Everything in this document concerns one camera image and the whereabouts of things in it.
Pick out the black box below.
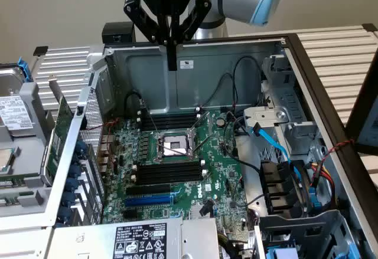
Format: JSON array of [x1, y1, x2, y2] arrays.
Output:
[[102, 22, 136, 44]]

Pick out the open metal PC case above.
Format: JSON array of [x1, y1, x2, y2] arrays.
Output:
[[38, 33, 378, 259]]

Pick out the silver disk bay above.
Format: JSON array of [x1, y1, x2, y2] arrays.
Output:
[[243, 54, 322, 159]]

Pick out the thin metal locking lever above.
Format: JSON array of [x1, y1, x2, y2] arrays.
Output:
[[192, 135, 221, 155], [156, 141, 194, 157]]

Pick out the green graphics card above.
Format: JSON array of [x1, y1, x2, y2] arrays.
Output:
[[39, 75, 75, 188]]

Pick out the silver port block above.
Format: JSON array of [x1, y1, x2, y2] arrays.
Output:
[[100, 135, 115, 177]]

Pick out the silver CPU socket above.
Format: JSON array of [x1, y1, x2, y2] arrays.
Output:
[[152, 127, 198, 164]]

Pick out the silver hard disk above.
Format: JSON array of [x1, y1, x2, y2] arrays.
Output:
[[0, 67, 35, 138]]

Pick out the green Dell motherboard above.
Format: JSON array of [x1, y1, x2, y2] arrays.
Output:
[[102, 110, 252, 236]]

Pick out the long black expansion slot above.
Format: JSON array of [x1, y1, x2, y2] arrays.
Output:
[[126, 183, 172, 197]]

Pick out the blue expansion slot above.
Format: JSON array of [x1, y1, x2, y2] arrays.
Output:
[[123, 193, 174, 208]]

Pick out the black fan shroud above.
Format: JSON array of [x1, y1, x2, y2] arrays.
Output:
[[259, 159, 299, 216]]

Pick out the short black expansion slot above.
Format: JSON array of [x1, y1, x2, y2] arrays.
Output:
[[122, 209, 140, 220]]

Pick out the silver CPU chip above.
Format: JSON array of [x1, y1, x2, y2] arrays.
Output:
[[0, 146, 16, 175]]

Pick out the small silver heatsink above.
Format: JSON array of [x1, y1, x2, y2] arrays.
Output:
[[190, 204, 214, 220]]

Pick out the dark framed monitor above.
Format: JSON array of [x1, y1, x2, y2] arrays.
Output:
[[344, 60, 378, 155]]

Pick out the black case fan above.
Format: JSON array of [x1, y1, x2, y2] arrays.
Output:
[[291, 160, 312, 212]]

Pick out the silver power supply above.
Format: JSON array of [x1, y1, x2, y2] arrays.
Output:
[[48, 217, 221, 259]]

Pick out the grey drive cage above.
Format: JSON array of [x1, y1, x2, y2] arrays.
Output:
[[255, 208, 366, 259]]

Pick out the blue plastic drive caddy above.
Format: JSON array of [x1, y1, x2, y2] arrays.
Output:
[[265, 245, 299, 259]]

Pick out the thin red wire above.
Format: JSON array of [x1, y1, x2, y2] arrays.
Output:
[[102, 117, 120, 133]]

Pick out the blue disk bracket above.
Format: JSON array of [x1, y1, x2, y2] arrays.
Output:
[[17, 57, 32, 83]]

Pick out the blue SATA wire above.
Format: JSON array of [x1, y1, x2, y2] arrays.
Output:
[[249, 122, 299, 182]]

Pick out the red black twisted wire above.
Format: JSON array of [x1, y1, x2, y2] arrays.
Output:
[[320, 139, 355, 160]]

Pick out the red yellow power wires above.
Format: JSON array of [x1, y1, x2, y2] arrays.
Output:
[[307, 161, 337, 209]]

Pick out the blue wire connector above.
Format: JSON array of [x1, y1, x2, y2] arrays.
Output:
[[308, 182, 323, 212]]

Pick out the yellow black power wires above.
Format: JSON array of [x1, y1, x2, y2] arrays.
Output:
[[217, 231, 237, 259]]

